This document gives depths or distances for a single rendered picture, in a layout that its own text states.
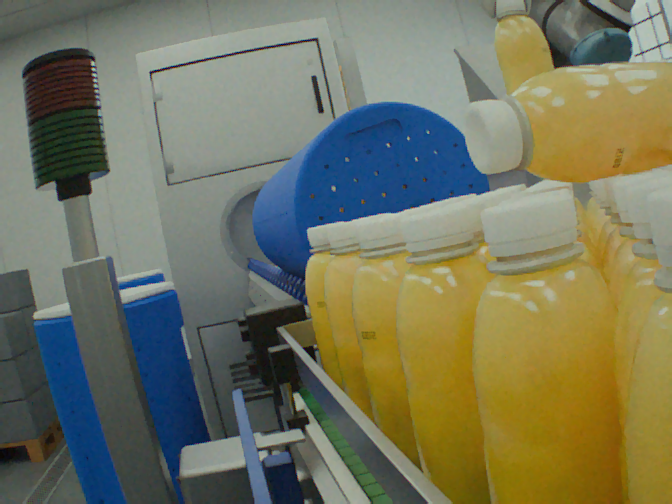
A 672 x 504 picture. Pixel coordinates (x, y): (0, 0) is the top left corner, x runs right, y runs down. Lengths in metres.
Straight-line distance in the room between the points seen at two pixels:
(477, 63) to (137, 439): 1.11
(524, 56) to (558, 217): 0.55
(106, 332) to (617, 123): 0.37
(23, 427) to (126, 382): 3.86
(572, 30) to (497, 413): 1.02
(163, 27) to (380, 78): 2.01
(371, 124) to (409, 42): 5.49
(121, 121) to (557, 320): 5.99
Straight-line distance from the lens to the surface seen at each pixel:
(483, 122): 0.36
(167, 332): 1.17
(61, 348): 1.16
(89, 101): 0.52
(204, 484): 0.76
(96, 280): 0.51
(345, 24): 6.39
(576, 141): 0.37
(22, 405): 4.33
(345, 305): 0.60
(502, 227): 0.26
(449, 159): 1.02
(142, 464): 0.53
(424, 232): 0.37
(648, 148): 0.40
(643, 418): 0.17
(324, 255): 0.72
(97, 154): 0.52
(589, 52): 1.20
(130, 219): 6.09
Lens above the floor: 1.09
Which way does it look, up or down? 3 degrees down
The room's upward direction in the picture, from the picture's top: 12 degrees counter-clockwise
